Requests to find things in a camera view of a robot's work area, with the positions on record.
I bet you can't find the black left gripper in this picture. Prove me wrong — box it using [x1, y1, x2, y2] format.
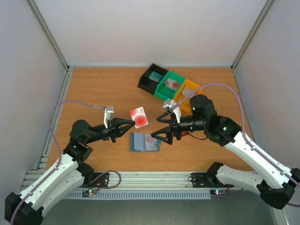
[85, 117, 135, 144]

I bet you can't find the red VIP card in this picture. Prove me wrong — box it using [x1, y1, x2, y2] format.
[181, 132, 190, 137]

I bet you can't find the white red circle card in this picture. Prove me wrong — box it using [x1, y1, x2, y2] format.
[129, 107, 149, 128]

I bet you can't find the teal card holder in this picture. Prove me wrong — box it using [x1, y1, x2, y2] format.
[130, 132, 161, 152]

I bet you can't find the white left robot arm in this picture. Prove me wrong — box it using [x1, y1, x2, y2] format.
[4, 118, 135, 225]

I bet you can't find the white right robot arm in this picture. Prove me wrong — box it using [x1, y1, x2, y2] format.
[151, 94, 300, 210]

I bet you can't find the white VIP card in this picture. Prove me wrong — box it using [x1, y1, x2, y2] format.
[181, 86, 195, 98]

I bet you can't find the red patterned card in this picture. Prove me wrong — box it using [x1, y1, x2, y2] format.
[165, 78, 180, 90]

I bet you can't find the teal card in bin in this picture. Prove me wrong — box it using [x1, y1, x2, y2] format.
[149, 71, 163, 83]

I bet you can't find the yellow plastic bin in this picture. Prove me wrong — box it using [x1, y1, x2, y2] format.
[173, 79, 203, 113]

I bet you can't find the green plastic bin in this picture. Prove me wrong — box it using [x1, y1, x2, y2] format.
[154, 71, 186, 100]

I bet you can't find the black plastic bin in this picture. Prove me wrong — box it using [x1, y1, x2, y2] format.
[137, 63, 168, 95]

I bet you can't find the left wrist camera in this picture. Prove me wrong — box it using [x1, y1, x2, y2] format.
[104, 106, 114, 128]

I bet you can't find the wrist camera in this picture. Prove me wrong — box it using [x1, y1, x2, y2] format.
[104, 106, 114, 128]
[163, 99, 181, 123]

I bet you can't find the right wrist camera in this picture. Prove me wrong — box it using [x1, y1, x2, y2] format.
[163, 99, 181, 123]

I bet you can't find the aluminium front rail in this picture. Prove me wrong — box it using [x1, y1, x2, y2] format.
[21, 170, 279, 190]

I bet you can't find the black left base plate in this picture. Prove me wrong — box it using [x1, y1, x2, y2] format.
[80, 172, 110, 188]

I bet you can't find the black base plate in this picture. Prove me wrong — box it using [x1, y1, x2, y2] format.
[188, 172, 234, 188]
[80, 172, 110, 188]

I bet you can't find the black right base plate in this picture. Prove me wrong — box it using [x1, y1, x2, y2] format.
[188, 172, 234, 188]

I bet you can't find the grey slotted cable duct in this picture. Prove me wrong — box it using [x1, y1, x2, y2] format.
[64, 190, 211, 201]

